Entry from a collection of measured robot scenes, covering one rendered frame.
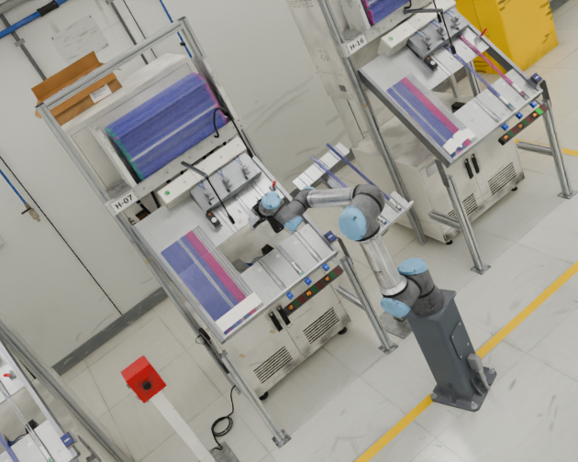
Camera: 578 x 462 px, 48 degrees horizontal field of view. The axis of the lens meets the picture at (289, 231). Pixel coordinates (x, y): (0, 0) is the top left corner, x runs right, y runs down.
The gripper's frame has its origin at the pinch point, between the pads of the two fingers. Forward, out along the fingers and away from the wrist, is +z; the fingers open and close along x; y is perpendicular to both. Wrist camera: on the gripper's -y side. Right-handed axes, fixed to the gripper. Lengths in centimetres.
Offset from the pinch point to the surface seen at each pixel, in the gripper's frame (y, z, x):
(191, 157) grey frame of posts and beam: 46.8, 8.8, 6.8
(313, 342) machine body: -64, 63, 5
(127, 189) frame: 50, 5, 40
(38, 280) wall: 76, 168, 109
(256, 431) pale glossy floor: -80, 60, 58
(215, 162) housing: 38.5, 10.8, -1.3
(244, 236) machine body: 8, 80, -4
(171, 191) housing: 39.3, 11.0, 24.2
